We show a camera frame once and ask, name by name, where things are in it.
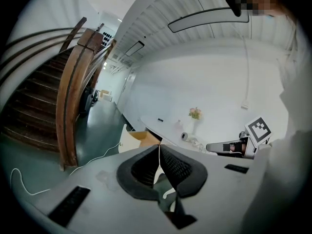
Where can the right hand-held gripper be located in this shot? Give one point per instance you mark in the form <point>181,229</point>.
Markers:
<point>259,130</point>

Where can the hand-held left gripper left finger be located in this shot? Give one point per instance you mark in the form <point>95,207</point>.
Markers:
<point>102,203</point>

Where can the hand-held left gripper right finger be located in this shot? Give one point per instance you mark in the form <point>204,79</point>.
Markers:
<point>219,191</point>

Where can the white hair dryer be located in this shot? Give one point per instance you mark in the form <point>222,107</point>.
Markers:
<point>186,136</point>

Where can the wooden storage box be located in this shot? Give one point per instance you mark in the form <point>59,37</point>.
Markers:
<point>141,136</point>

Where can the white vase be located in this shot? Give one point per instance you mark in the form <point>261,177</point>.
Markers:
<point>194,128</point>

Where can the pink flower bouquet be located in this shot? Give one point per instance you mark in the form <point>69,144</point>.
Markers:
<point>195,113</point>

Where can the pink glass bottle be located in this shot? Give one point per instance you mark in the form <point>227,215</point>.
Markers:
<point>178,125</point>

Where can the small black box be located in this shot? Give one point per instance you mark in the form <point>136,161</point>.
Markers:
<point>160,119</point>

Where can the person's grey hoodie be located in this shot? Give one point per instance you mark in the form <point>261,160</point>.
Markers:
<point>292,155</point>

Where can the black bag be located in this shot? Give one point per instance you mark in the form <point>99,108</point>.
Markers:
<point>87,101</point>

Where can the white door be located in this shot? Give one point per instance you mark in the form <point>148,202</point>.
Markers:
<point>126,89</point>

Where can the cardboard boxes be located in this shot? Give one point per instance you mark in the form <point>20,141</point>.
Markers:
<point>106,96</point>

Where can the dark wooden staircase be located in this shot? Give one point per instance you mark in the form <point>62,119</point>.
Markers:
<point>68,94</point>

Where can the long black-framed ceiling light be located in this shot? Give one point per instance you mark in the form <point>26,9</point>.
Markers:
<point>134,48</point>
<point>207,18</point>

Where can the white wall socket box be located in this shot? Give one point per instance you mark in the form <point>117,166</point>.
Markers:
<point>245,105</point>

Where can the black head-worn camera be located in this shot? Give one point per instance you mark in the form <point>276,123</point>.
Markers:
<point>235,1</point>

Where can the black dotted wall panel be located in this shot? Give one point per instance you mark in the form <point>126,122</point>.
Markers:
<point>107,39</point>

